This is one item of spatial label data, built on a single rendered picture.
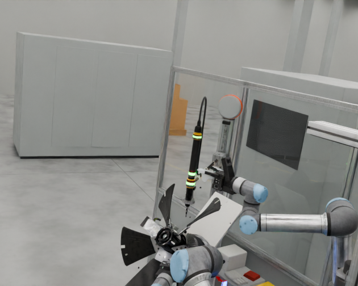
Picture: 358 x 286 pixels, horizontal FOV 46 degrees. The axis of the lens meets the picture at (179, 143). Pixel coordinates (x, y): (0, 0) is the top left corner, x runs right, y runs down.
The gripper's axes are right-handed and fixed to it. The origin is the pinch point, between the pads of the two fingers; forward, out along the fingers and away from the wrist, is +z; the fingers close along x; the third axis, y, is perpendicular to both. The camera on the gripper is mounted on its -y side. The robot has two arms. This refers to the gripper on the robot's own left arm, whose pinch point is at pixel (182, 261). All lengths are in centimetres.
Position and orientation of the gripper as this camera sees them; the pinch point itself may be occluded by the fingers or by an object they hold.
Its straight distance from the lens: 223.2
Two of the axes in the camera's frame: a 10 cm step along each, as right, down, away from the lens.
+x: -0.2, 9.8, 2.0
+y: -9.6, -0.8, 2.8
